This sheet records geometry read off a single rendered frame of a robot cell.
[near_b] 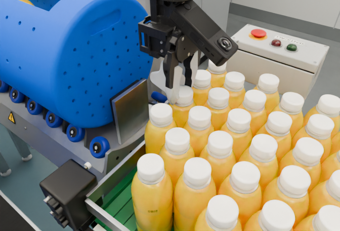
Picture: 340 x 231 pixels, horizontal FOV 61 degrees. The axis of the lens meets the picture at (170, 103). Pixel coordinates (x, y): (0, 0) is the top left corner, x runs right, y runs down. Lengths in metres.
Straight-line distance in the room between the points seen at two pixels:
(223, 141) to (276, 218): 0.13
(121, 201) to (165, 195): 0.17
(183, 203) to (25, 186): 1.51
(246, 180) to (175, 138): 0.12
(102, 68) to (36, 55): 0.12
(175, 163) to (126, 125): 0.21
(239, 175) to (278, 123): 0.13
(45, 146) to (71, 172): 0.26
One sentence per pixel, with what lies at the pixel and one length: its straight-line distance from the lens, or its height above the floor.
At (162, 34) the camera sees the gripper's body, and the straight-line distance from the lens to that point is 0.47.
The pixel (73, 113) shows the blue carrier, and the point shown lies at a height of 1.05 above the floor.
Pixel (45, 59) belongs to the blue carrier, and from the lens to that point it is 0.53.
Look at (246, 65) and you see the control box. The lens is 0.71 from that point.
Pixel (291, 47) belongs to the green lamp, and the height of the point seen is 1.11.
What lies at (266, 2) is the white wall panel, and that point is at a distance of 3.51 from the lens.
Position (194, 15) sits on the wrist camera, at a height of 1.23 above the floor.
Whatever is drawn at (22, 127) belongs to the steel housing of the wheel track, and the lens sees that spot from 0.86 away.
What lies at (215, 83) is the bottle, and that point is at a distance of 0.64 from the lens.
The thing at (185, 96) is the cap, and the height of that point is 1.08.
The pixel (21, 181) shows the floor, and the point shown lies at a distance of 1.92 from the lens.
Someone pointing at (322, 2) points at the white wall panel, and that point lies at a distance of 3.36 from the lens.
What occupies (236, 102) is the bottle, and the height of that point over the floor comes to 1.04.
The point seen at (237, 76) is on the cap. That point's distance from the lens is 0.60.
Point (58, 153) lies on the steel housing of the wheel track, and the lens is 0.75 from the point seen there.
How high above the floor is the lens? 1.41
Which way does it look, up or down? 40 degrees down
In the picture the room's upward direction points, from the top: straight up
